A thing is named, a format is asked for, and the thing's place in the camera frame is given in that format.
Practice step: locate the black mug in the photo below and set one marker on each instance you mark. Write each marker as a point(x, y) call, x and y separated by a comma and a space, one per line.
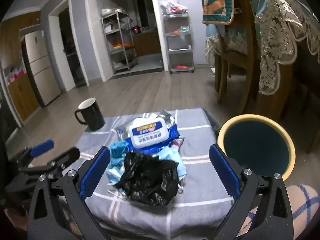
point(93, 117)

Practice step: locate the black plastic bag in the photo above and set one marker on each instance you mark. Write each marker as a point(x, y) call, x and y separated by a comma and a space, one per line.
point(147, 180)

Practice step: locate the wooden chair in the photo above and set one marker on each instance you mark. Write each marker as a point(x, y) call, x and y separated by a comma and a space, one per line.
point(246, 55)

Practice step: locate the person's plaid trouser leg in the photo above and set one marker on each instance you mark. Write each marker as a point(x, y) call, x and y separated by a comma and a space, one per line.
point(302, 205)

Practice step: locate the pink snack wrapper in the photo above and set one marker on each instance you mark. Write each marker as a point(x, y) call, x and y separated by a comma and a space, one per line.
point(178, 142)

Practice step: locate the silver refrigerator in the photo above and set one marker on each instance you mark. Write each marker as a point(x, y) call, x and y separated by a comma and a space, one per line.
point(40, 62)

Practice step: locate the wooden cabinet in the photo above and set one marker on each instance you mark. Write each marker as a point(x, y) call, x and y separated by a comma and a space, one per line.
point(17, 95)

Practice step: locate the red packet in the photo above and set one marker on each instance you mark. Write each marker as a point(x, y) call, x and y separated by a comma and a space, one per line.
point(181, 67)

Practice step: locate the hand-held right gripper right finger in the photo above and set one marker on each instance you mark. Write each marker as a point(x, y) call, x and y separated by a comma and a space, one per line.
point(225, 172)

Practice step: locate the wooden kitchen counter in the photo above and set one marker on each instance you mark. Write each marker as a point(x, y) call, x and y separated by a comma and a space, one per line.
point(147, 42)

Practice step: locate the white plastic bag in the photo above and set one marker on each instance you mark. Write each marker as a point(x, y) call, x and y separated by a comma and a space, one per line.
point(173, 5)

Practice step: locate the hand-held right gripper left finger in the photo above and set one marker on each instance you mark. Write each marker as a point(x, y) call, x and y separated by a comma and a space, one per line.
point(95, 172)

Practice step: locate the teal lace seat cushion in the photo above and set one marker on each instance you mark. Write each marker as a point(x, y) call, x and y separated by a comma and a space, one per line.
point(235, 36)

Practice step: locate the yellow rimmed teal bin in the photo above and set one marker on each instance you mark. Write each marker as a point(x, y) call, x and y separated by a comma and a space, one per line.
point(255, 147)

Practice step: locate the blue wet wipes pack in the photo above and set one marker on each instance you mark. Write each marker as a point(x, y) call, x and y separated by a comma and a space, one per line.
point(148, 132)

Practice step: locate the white shelf rack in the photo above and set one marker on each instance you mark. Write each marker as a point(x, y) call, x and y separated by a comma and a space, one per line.
point(178, 43)

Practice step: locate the white power strip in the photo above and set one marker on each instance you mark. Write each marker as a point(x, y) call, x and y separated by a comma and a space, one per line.
point(211, 71)

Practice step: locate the pink cloth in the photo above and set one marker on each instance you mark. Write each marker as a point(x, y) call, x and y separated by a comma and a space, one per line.
point(15, 76)

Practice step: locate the crumpled silver foil wrapper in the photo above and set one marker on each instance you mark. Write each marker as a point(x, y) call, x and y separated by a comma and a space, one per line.
point(168, 118)

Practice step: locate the grey plaid blanket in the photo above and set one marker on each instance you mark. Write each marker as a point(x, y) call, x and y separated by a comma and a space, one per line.
point(200, 130)

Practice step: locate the small clear packet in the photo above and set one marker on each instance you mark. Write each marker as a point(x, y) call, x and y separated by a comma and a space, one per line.
point(122, 132)

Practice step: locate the metal shelf rack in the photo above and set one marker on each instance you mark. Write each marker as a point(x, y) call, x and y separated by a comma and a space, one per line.
point(117, 42)

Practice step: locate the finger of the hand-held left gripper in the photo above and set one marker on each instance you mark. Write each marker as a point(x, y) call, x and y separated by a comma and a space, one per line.
point(42, 147)
point(65, 157)

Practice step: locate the blue face mask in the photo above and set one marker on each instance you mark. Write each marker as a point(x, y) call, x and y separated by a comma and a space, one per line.
point(168, 155)
point(115, 173)

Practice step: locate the wooden dining table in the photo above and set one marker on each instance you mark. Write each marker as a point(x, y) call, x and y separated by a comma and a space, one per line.
point(300, 85)

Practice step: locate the teal crumpled plastic bag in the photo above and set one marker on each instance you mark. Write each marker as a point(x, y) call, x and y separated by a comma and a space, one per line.
point(118, 151)

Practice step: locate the teal orange chair back cover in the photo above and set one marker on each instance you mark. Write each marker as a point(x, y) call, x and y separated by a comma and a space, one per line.
point(215, 5)

